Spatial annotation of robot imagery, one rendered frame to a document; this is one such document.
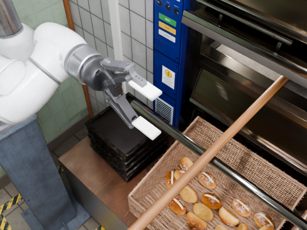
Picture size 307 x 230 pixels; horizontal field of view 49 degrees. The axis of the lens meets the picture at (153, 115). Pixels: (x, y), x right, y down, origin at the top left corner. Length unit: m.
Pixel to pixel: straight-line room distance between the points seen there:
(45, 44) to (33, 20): 1.04
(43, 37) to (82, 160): 0.98
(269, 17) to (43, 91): 0.68
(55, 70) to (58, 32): 0.10
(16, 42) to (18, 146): 0.43
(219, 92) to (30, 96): 0.83
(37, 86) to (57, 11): 1.16
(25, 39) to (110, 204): 0.82
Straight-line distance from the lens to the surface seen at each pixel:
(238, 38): 1.03
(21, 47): 1.36
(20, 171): 1.63
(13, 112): 0.88
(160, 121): 1.12
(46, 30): 0.91
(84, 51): 0.83
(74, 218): 2.26
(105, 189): 1.67
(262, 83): 1.30
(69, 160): 1.78
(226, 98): 1.43
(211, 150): 1.03
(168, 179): 1.62
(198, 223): 1.52
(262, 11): 1.11
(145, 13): 1.50
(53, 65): 0.87
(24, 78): 0.87
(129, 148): 1.51
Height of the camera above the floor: 2.05
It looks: 50 degrees down
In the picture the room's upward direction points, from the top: straight up
